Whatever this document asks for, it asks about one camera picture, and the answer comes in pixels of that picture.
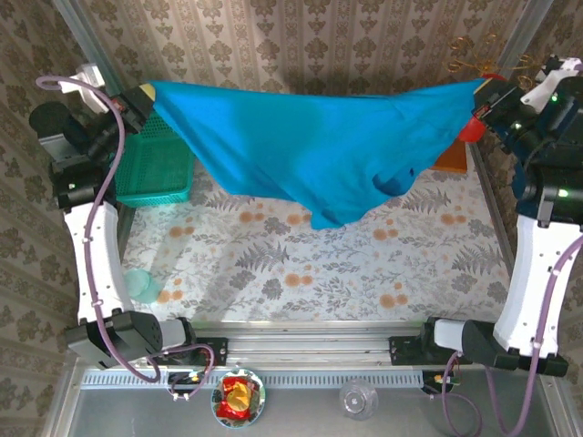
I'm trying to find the blue t-shirt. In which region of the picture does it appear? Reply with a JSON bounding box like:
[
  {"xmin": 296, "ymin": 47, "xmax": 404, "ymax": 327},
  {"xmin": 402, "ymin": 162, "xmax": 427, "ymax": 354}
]
[{"xmin": 148, "ymin": 77, "xmax": 486, "ymax": 230}]

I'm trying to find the red goblet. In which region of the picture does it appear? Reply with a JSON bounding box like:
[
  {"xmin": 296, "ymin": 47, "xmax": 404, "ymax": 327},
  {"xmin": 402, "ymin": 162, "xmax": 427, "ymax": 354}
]
[{"xmin": 457, "ymin": 71, "xmax": 506, "ymax": 145}]

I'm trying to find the teal plastic basket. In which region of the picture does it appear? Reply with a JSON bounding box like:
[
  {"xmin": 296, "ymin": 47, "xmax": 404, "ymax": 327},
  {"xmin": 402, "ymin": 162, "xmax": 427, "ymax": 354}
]
[{"xmin": 113, "ymin": 111, "xmax": 195, "ymax": 208}]

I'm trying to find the brown wooden block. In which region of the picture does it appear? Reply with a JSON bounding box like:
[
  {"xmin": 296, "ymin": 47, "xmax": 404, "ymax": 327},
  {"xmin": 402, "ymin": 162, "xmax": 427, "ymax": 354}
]
[{"xmin": 430, "ymin": 138, "xmax": 469, "ymax": 175}]

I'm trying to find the floral tablecloth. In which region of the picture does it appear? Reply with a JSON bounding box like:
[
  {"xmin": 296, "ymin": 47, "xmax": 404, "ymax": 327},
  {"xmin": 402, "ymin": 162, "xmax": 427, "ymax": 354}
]
[{"xmin": 107, "ymin": 149, "xmax": 524, "ymax": 325}]

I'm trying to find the grey metal shelf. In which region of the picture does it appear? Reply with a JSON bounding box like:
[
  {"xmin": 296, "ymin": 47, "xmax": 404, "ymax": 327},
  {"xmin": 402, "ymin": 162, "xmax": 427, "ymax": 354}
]
[{"xmin": 43, "ymin": 357, "xmax": 583, "ymax": 437}]

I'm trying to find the red yellow snack packet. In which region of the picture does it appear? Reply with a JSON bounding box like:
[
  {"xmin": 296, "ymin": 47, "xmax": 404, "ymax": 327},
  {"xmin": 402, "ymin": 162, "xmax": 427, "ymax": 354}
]
[{"xmin": 215, "ymin": 376, "xmax": 256, "ymax": 421}]

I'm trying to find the patterned glass plate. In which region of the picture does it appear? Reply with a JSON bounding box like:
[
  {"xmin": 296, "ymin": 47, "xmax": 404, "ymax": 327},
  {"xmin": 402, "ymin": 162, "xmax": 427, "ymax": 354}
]
[{"xmin": 210, "ymin": 367, "xmax": 267, "ymax": 430}]

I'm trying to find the clear glass cup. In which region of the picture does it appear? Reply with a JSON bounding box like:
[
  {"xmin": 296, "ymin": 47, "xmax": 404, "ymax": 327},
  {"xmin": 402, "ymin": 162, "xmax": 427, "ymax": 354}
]
[{"xmin": 338, "ymin": 378, "xmax": 380, "ymax": 422}]

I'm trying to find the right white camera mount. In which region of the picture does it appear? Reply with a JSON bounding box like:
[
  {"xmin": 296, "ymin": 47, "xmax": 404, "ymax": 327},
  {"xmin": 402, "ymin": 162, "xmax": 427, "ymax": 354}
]
[{"xmin": 520, "ymin": 55, "xmax": 583, "ymax": 111}]

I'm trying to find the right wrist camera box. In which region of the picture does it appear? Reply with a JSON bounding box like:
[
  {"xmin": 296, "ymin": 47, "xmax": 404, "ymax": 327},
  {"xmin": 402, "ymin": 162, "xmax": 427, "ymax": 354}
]
[{"xmin": 553, "ymin": 77, "xmax": 583, "ymax": 122}]

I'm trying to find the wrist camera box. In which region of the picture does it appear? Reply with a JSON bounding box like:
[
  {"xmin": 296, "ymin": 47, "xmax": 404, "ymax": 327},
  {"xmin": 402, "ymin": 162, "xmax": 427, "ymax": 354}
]
[
  {"xmin": 28, "ymin": 101, "xmax": 70, "ymax": 143},
  {"xmin": 553, "ymin": 77, "xmax": 583, "ymax": 122}
]

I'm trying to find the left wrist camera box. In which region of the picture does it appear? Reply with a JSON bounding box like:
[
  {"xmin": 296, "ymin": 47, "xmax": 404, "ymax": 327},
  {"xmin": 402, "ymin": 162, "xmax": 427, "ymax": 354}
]
[{"xmin": 28, "ymin": 101, "xmax": 70, "ymax": 143}]

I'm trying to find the aluminium corner post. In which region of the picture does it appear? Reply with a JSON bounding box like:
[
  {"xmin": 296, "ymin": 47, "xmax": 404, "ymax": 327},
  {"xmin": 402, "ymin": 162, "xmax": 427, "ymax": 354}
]
[
  {"xmin": 495, "ymin": 0, "xmax": 556, "ymax": 72},
  {"xmin": 50, "ymin": 0, "xmax": 118, "ymax": 95}
]

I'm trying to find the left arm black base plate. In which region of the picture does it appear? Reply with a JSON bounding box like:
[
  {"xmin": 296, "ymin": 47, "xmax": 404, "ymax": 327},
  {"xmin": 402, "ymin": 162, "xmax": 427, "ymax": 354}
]
[{"xmin": 154, "ymin": 336, "xmax": 229, "ymax": 366}]

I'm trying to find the black cable bracket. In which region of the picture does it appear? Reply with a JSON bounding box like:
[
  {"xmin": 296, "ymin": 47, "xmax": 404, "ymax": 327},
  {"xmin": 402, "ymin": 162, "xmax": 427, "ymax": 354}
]
[
  {"xmin": 421, "ymin": 371, "xmax": 456, "ymax": 396},
  {"xmin": 166, "ymin": 371, "xmax": 205, "ymax": 396}
]

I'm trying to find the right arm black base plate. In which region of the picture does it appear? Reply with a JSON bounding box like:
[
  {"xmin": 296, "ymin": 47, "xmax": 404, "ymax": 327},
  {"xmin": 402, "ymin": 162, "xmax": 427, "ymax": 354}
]
[{"xmin": 388, "ymin": 335, "xmax": 461, "ymax": 367}]

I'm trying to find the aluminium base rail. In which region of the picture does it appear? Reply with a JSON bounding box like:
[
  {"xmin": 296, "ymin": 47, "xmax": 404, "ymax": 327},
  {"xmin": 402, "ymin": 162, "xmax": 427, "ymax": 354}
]
[{"xmin": 67, "ymin": 320, "xmax": 557, "ymax": 371}]

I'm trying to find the grey slotted cable duct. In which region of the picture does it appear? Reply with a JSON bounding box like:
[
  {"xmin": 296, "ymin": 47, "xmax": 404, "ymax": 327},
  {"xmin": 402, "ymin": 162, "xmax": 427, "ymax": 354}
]
[{"xmin": 80, "ymin": 369, "xmax": 425, "ymax": 391}]

